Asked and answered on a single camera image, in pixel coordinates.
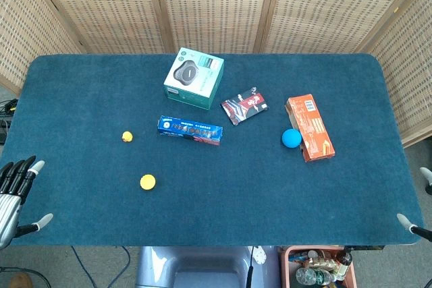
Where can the orange carton box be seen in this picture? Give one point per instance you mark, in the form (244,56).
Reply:
(310,127)

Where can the brown snack bag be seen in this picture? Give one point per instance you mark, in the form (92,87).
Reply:
(317,261)

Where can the woven rattan folding screen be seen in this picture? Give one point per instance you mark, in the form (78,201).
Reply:
(216,4)

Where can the blue ball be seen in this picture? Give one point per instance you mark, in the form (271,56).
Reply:
(291,138)

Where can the pink plastic bin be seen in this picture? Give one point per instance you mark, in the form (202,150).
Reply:
(285,267)

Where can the white green speaker box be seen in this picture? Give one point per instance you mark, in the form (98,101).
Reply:
(194,77)

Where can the clear plastic water bottle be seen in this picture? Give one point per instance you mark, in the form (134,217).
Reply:
(312,277)

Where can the dark brown glass bottle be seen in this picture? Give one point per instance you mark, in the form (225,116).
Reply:
(344,262)

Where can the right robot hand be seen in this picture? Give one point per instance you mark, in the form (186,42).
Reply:
(416,228)

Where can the blue carpet table cover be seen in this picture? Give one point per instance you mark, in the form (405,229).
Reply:
(216,200)

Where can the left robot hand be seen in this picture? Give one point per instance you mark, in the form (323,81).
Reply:
(10,197)

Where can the long blue printed box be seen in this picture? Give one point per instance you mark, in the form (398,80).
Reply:
(190,129)

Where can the small yellow round cup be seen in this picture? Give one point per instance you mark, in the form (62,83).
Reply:
(148,181)

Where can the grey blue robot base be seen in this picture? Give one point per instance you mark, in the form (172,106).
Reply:
(202,267)

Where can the red black snack packet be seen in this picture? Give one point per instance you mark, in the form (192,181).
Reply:
(244,106)

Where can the brown shoe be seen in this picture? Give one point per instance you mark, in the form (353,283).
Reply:
(21,281)

